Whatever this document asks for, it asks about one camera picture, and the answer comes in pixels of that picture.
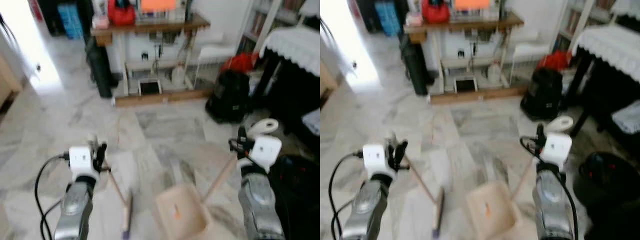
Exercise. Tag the black backpack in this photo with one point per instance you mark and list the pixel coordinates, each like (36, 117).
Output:
(229, 97)
(542, 95)

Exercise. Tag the black table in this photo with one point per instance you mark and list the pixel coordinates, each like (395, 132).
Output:
(292, 100)
(597, 95)

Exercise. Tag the grey cushion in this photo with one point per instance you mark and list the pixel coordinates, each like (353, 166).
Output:
(312, 122)
(626, 116)

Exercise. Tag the red cloth bag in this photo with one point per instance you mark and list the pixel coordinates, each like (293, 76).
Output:
(241, 62)
(555, 60)

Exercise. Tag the translucent plastic jug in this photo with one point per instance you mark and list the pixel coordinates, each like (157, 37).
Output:
(178, 76)
(494, 74)

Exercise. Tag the white-framed dark tablet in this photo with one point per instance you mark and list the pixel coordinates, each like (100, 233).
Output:
(465, 85)
(149, 87)

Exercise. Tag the black round bag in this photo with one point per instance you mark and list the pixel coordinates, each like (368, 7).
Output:
(610, 195)
(300, 200)

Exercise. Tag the white stool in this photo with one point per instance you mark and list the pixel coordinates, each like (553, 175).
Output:
(531, 49)
(216, 51)

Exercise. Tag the black long rolled bag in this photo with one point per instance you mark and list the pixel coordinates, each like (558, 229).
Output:
(100, 67)
(415, 65)

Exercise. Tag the light wooden cabinet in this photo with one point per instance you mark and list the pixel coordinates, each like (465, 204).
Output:
(327, 82)

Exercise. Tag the white lace tablecloth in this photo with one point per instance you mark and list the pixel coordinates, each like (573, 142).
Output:
(295, 47)
(610, 47)

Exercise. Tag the white bookshelf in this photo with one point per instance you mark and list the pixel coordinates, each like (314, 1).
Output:
(260, 20)
(575, 20)

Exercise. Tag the pink box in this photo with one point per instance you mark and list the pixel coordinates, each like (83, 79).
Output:
(100, 22)
(414, 20)

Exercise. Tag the blue printed box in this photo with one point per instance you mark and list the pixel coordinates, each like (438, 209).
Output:
(386, 19)
(70, 21)

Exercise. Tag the red handbag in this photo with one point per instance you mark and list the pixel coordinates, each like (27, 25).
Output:
(121, 14)
(435, 12)

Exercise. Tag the black cabinet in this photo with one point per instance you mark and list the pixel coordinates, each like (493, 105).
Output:
(49, 15)
(367, 14)

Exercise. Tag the orange board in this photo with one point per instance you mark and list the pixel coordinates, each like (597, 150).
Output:
(158, 5)
(472, 4)

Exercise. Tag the red fire extinguisher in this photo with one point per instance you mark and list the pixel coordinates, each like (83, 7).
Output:
(355, 8)
(35, 9)

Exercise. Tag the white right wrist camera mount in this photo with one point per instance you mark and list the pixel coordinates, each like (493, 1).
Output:
(265, 150)
(556, 147)

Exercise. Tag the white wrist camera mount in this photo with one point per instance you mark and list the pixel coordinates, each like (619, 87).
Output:
(265, 150)
(80, 160)
(556, 147)
(374, 159)

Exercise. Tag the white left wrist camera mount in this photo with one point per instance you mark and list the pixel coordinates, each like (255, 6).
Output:
(374, 159)
(80, 160)

